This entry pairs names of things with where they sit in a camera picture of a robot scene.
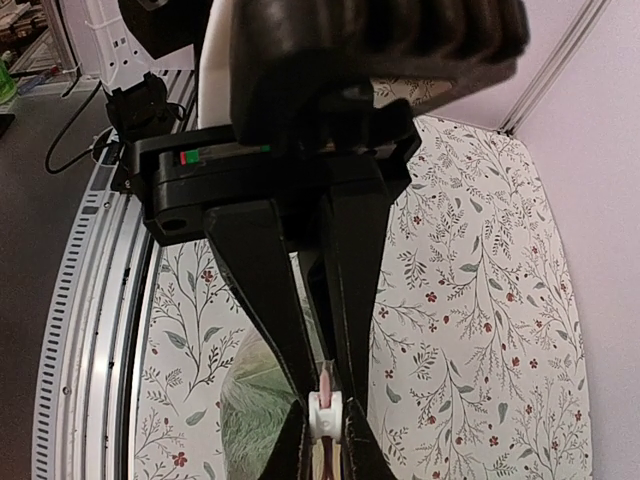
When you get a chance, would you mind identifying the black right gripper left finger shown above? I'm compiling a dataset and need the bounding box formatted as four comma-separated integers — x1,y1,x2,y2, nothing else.
260,400,312,480

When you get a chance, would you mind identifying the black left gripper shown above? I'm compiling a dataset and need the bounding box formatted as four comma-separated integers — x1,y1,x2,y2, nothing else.
130,1,529,246

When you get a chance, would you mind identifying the left aluminium corner post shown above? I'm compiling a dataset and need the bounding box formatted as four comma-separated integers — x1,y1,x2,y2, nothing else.
498,0,611,137

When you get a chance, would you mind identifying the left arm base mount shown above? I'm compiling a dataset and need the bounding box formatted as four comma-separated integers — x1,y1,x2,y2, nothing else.
92,119,176,194

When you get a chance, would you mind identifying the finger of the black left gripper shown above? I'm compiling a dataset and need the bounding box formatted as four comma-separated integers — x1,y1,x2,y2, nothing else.
321,184,390,405
203,201,318,403

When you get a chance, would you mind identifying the green white bok choy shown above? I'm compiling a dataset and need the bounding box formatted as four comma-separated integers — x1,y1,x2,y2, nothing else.
220,328,295,479

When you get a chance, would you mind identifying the clear zip top bag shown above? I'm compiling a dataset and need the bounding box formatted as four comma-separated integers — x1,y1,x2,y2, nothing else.
220,254,343,479

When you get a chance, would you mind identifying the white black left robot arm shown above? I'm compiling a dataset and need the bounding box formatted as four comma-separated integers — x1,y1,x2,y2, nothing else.
89,1,530,404

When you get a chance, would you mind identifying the floral patterned table mat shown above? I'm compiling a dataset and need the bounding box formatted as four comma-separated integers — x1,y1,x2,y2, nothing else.
130,74,593,480

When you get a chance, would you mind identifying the green bottle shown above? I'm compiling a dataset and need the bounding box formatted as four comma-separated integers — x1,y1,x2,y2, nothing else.
0,58,17,105

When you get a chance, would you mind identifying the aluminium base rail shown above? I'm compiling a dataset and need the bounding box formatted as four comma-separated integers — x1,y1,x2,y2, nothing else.
29,69,201,480

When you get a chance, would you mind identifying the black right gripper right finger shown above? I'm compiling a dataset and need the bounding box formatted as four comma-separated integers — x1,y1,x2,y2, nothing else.
341,398,395,480

